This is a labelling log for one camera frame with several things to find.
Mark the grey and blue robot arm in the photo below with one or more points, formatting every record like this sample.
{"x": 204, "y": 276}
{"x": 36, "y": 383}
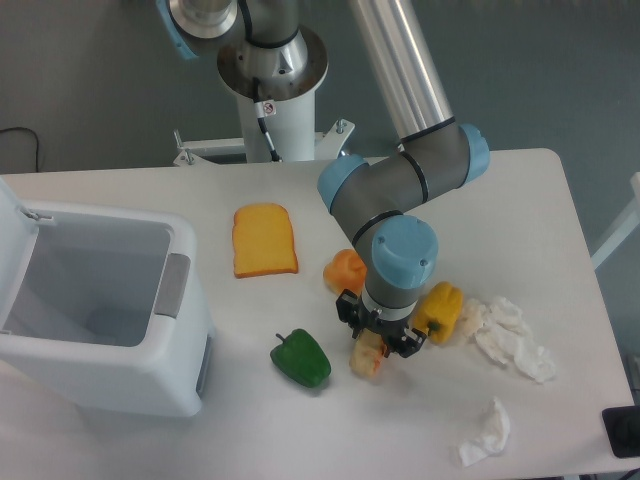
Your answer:
{"x": 273, "y": 66}

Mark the green bell pepper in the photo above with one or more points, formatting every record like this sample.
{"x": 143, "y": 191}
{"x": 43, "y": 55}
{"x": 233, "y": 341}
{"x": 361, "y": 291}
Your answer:
{"x": 300, "y": 358}

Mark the white frame at right edge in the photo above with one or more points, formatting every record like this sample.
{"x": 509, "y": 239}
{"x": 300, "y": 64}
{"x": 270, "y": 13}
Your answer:
{"x": 620, "y": 228}

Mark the black device at table edge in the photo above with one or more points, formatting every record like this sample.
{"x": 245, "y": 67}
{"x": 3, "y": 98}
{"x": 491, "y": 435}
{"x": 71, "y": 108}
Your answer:
{"x": 622, "y": 428}

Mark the yellow bell pepper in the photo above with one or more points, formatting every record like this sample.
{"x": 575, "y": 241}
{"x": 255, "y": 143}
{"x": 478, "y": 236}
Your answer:
{"x": 437, "y": 314}

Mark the small crumpled white tissue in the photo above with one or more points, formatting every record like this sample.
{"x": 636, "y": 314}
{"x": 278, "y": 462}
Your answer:
{"x": 489, "y": 438}

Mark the toast slice bread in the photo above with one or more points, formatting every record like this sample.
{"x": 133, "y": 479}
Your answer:
{"x": 263, "y": 241}

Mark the round knotted bread roll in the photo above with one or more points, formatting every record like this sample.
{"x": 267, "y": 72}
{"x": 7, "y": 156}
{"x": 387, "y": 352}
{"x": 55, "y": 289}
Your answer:
{"x": 346, "y": 271}

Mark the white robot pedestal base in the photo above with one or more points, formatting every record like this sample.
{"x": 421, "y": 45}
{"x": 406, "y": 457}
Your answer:
{"x": 289, "y": 125}

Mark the large crumpled white tissue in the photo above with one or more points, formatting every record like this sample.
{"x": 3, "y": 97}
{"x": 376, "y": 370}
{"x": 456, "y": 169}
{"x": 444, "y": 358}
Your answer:
{"x": 500, "y": 331}

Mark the white plastic trash bin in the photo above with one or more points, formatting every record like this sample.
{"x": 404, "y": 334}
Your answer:
{"x": 104, "y": 305}

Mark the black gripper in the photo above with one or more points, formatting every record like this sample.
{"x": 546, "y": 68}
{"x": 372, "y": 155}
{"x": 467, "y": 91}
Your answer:
{"x": 390, "y": 323}

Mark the rectangular toasted bread block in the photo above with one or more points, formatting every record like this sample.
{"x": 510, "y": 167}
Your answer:
{"x": 368, "y": 354}

